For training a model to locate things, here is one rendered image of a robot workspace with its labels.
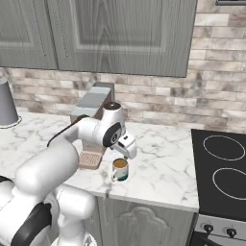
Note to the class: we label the grey range hood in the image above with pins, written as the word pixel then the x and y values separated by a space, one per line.
pixel 230 2

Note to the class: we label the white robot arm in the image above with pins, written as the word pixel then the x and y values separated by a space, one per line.
pixel 48 166

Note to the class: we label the black oven knob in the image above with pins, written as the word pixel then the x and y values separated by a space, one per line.
pixel 231 232
pixel 208 228

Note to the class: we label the black hob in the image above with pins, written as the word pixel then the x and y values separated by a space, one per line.
pixel 221 173

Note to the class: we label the grey cylindrical container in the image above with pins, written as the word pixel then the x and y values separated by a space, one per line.
pixel 6 105

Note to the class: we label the grey base cupboard door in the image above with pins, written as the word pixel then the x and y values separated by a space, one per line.
pixel 144 224

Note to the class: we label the grey wall cupboard door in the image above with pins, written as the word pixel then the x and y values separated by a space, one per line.
pixel 25 32
pixel 125 35

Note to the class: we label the white and green coffee mug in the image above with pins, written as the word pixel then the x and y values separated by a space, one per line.
pixel 120 170

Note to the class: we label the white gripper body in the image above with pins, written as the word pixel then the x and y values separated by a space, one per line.
pixel 126 150

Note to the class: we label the grey and brown coffee machine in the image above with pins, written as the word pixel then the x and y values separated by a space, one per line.
pixel 93 105

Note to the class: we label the silver oven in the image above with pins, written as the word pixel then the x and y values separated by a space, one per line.
pixel 219 231

